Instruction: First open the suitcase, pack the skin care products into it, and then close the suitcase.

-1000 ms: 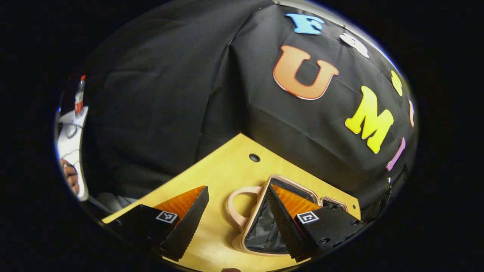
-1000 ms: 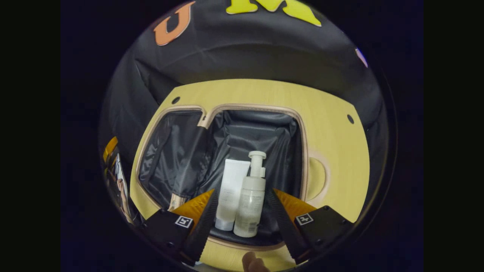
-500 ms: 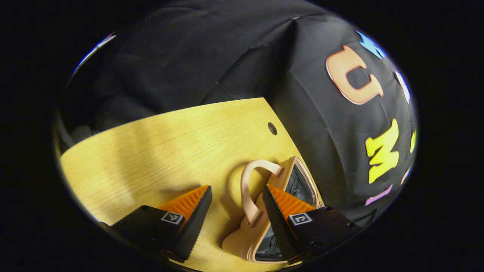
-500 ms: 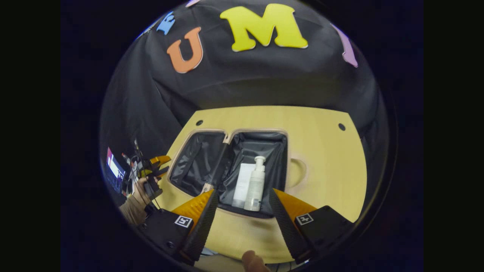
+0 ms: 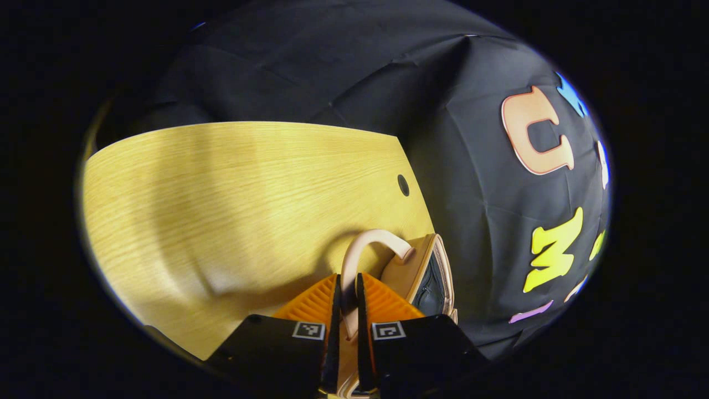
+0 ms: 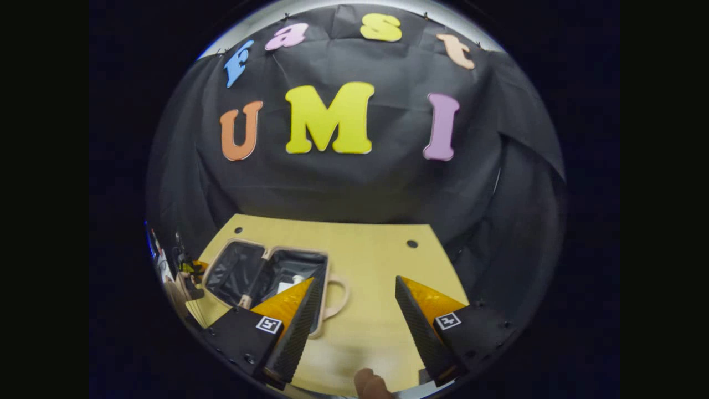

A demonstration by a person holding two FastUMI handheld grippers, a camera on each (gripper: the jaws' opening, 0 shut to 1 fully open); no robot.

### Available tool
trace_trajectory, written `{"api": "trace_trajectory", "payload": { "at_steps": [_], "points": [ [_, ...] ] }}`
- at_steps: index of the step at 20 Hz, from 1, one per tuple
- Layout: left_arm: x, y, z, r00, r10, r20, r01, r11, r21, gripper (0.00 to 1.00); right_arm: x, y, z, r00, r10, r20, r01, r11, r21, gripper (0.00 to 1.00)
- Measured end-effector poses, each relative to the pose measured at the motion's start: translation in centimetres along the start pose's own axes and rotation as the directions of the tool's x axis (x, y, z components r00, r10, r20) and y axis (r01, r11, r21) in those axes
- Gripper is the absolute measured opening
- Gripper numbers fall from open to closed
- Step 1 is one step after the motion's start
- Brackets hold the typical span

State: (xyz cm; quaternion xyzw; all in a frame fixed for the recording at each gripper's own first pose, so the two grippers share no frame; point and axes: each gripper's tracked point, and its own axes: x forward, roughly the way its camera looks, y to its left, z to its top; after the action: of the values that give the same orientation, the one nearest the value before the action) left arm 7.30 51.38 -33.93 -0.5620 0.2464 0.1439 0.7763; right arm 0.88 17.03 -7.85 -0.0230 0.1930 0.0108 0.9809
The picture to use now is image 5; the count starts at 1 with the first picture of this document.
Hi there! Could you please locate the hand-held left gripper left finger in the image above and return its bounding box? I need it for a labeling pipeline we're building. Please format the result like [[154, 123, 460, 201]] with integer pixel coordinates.
[[206, 273, 342, 398]]

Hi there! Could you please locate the pink suitcase with black lining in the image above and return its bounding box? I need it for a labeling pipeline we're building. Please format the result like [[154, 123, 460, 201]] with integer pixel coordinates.
[[338, 228, 459, 399]]

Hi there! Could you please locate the black backdrop cloth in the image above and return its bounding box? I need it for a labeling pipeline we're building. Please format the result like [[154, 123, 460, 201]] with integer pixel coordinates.
[[97, 0, 613, 361]]

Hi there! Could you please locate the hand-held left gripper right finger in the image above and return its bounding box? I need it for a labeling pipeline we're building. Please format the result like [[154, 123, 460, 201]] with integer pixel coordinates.
[[356, 272, 490, 398]]

